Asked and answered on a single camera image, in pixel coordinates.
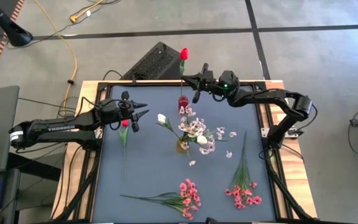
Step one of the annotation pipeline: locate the yellow glass vase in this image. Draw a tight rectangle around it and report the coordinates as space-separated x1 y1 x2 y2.
176 138 188 154

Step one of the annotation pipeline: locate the white artificial flower bunch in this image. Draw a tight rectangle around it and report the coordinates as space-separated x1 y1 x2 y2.
186 126 238 167
177 105 217 156

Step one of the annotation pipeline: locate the gray side desk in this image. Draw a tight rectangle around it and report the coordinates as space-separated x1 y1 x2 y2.
0 85 21 177

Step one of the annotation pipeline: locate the pink artificial flower bunch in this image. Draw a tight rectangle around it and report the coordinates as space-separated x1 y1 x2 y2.
119 178 202 221
224 131 263 210

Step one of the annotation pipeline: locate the black stand pole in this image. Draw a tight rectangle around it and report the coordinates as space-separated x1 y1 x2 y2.
0 0 34 47

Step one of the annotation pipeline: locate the black computer tower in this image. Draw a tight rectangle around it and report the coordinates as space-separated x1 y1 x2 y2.
120 41 181 81

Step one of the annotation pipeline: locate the red glass vase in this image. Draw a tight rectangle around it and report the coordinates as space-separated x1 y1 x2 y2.
178 95 190 112

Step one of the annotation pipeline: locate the long yellow cable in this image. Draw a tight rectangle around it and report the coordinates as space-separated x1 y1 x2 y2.
32 0 79 116

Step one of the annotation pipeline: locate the red artificial tulip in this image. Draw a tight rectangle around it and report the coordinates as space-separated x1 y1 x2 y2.
117 119 131 184
178 47 190 98

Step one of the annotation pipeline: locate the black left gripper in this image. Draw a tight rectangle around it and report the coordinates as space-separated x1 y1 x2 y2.
97 90 150 133

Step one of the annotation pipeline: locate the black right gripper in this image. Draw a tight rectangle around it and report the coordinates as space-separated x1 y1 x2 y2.
182 63 241 104

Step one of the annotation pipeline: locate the yellow extension cord plug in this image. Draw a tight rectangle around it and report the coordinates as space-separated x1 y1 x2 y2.
69 0 105 24

